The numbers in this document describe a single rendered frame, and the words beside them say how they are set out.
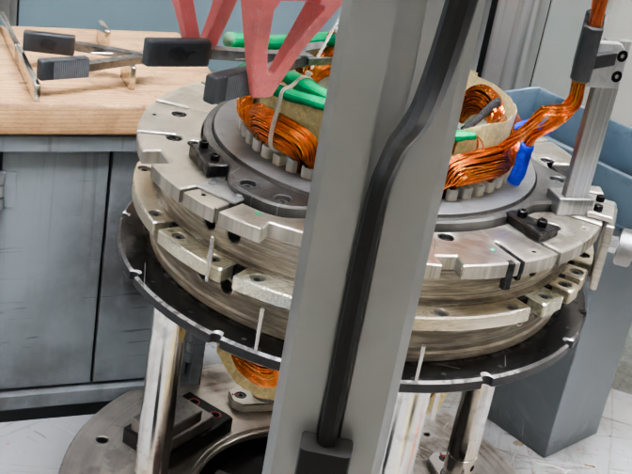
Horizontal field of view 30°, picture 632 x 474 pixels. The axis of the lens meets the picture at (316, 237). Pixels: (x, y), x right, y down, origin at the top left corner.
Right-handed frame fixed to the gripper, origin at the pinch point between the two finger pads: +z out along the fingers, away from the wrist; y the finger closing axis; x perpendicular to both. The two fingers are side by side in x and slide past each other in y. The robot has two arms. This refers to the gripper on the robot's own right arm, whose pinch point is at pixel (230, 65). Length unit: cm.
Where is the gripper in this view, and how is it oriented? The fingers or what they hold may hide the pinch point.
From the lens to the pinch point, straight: 69.2
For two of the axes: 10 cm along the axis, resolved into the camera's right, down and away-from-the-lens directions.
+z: -2.1, 9.0, 3.9
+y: 6.5, 4.3, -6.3
